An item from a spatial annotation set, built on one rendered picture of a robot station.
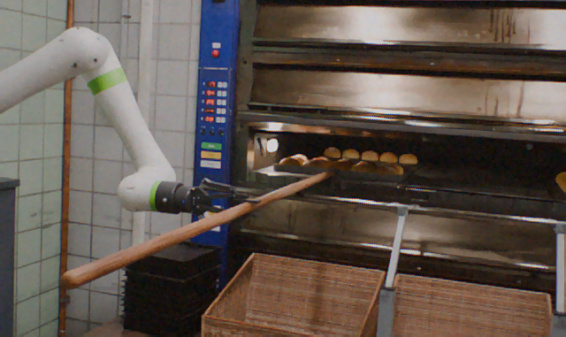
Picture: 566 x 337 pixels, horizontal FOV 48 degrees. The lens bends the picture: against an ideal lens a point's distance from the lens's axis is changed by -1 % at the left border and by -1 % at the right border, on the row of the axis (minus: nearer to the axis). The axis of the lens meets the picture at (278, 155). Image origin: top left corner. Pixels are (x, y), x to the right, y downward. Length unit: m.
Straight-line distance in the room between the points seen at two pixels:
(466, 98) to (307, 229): 0.80
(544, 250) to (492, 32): 0.81
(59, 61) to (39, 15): 1.14
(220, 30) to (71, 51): 1.01
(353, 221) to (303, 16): 0.84
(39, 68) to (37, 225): 1.30
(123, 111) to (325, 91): 0.91
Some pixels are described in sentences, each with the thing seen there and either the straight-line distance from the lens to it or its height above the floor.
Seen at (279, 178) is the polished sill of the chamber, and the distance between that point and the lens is 2.62.
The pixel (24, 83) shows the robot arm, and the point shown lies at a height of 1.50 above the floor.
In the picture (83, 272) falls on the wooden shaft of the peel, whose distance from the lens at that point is 1.10.
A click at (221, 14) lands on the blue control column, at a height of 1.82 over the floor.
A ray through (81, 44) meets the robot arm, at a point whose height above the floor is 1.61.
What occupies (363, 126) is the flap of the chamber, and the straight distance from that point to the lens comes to 2.37.
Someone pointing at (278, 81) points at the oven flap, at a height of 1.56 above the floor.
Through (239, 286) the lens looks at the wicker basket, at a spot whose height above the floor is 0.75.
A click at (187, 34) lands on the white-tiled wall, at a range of 2.79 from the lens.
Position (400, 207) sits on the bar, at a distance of 2.13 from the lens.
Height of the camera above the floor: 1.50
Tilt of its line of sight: 5 degrees down
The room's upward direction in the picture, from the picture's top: 3 degrees clockwise
